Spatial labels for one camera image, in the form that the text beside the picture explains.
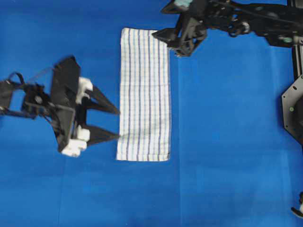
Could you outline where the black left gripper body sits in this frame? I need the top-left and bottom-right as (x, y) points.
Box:
(50, 56), (93, 157)

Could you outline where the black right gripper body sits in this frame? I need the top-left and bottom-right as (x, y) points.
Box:
(174, 0), (208, 57)

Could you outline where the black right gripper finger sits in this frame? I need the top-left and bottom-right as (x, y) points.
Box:
(160, 0), (182, 14)
(152, 28), (180, 49)

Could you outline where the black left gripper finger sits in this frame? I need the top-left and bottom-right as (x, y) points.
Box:
(85, 86), (120, 115)
(84, 125), (120, 146)

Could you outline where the white blue striped towel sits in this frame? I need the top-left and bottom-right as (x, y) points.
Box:
(116, 27), (171, 162)

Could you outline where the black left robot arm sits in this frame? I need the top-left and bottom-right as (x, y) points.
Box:
(0, 55), (120, 157)

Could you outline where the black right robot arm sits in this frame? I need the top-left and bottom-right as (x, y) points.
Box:
(152, 0), (303, 57)

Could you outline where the black white clip object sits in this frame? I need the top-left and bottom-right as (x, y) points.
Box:
(291, 192), (303, 218)

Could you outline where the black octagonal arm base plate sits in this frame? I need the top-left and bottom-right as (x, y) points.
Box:
(281, 75), (303, 145)

